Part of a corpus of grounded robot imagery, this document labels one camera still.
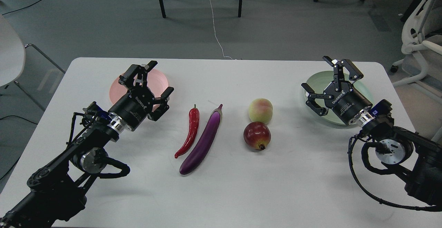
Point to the red chili pepper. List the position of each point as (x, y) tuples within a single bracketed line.
[(194, 120)]

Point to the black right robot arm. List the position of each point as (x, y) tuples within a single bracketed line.
[(387, 149)]

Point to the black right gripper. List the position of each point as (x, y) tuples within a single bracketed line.
[(347, 102)]

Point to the pink plate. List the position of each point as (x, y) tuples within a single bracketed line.
[(157, 83)]

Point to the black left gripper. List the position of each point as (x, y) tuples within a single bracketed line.
[(133, 100)]

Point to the red pomegranate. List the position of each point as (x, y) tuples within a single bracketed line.
[(257, 135)]

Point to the purple eggplant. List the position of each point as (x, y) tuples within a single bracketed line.
[(198, 154)]

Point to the green plate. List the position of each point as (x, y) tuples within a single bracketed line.
[(319, 81)]

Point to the white office chair right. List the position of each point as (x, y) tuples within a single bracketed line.
[(425, 19)]

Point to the white chair left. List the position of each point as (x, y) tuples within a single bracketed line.
[(13, 58)]

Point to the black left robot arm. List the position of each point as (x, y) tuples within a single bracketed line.
[(58, 189)]

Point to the yellow-pink peach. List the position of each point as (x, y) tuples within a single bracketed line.
[(260, 110)]

